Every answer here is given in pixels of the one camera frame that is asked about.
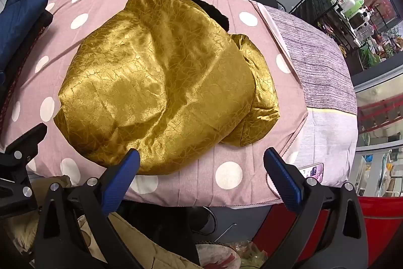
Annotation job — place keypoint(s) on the navy blue folded garment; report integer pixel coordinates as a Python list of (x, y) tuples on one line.
[(19, 23)]

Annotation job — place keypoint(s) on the pink polka dot bedsheet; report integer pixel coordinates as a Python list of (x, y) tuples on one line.
[(201, 174)]

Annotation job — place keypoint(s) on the clear plastic bag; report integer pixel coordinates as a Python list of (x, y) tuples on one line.
[(220, 256)]

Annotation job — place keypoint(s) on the dark folded garment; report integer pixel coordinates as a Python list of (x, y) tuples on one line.
[(30, 48)]

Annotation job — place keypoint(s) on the red ladder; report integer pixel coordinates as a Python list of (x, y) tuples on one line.
[(377, 108)]

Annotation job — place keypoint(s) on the smartphone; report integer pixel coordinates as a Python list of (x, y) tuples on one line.
[(311, 170)]

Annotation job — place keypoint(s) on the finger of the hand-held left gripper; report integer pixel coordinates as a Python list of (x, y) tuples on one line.
[(19, 168)]

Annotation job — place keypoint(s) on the beige cloth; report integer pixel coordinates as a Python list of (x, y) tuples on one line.
[(126, 234)]

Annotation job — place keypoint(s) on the group of toiletry bottles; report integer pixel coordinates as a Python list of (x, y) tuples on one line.
[(354, 1)]

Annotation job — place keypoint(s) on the grey and pink striped quilt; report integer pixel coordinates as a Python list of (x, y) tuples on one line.
[(314, 51)]

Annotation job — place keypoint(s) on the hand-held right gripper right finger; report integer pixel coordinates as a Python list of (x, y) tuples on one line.
[(281, 177)]

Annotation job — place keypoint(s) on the potted green plant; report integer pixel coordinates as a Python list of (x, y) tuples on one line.
[(370, 58)]

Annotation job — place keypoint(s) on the glass sliding door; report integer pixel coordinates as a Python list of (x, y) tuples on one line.
[(374, 86)]

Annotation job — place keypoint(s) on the red glossy cabinet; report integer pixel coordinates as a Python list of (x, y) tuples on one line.
[(384, 225)]

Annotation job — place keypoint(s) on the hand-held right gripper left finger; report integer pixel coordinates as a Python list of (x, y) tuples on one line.
[(126, 169)]

